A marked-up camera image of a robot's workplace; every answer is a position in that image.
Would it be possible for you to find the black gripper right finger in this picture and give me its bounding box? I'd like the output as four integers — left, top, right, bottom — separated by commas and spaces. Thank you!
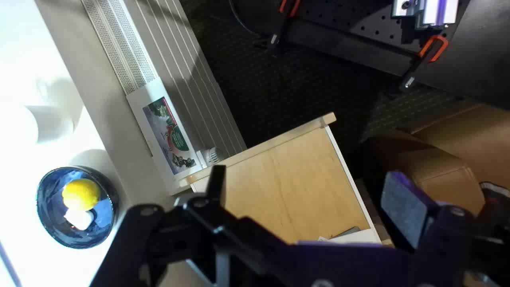
379, 169, 442, 252

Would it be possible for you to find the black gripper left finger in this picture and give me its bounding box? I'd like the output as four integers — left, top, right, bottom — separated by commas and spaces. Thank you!
203, 163, 229, 212

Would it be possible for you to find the yellow lemon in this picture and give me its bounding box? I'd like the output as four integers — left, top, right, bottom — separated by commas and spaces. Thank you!
60, 177, 101, 212

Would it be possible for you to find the blue bowl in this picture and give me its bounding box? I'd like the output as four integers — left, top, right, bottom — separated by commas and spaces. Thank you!
34, 166, 119, 251

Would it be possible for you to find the white paper pamphlet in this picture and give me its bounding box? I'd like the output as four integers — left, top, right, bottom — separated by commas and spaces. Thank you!
296, 227, 382, 248

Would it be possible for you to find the printed picture card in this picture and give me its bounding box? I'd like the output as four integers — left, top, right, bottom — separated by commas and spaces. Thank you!
124, 79, 206, 177

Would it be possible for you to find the brown leather armchair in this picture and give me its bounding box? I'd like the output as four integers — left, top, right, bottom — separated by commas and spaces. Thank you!
364, 102, 510, 217

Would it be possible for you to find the wooden pull-out shelf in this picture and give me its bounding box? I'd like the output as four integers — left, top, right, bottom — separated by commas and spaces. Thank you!
178, 110, 385, 248

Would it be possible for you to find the small white cube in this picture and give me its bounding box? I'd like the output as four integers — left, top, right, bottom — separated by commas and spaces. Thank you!
63, 208, 95, 233

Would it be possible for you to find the black robot table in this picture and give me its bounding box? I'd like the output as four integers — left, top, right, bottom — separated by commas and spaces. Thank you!
283, 0, 510, 110

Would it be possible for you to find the orange-handled black clamp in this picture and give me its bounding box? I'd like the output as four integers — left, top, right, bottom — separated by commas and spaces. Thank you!
267, 0, 302, 48
398, 34, 450, 91

